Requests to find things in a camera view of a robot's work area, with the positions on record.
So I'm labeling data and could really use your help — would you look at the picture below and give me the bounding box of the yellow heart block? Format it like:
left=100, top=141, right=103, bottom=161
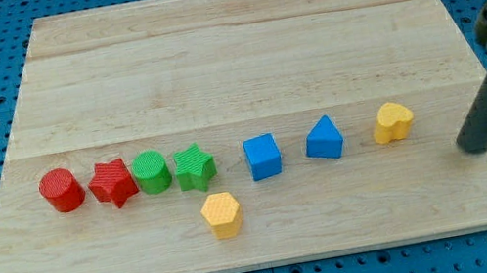
left=373, top=102, right=415, bottom=145

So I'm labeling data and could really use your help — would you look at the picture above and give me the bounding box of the yellow hexagon block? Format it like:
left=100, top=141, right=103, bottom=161
left=200, top=192, right=244, bottom=240

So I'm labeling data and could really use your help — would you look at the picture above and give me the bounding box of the blue triangle block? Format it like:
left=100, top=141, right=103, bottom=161
left=305, top=114, right=344, bottom=159

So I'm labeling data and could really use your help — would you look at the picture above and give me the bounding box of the blue cube block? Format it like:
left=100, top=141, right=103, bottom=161
left=243, top=133, right=283, bottom=181

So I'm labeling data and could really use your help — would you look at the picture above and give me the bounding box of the green star block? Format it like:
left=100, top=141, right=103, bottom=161
left=173, top=143, right=217, bottom=192

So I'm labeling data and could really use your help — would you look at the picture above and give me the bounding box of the wooden board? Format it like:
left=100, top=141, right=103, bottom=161
left=0, top=0, right=487, bottom=273

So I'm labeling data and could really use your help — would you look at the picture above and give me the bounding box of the green cylinder block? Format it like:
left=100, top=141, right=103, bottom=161
left=131, top=150, right=172, bottom=195

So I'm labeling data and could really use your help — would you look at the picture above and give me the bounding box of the red star block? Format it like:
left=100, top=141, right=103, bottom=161
left=88, top=159, right=140, bottom=209

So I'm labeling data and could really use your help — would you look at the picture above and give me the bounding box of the red cylinder block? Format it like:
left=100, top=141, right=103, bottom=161
left=38, top=168, right=86, bottom=213

